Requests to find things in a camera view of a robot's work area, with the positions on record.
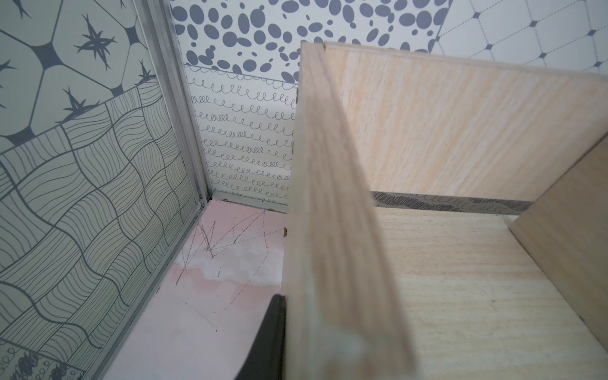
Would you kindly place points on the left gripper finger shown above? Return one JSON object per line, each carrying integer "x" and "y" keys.
{"x": 265, "y": 359}

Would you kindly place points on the pink floral table mat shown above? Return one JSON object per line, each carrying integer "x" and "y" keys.
{"x": 205, "y": 314}

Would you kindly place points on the light wooden bookshelf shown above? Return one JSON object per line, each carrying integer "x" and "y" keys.
{"x": 447, "y": 219}

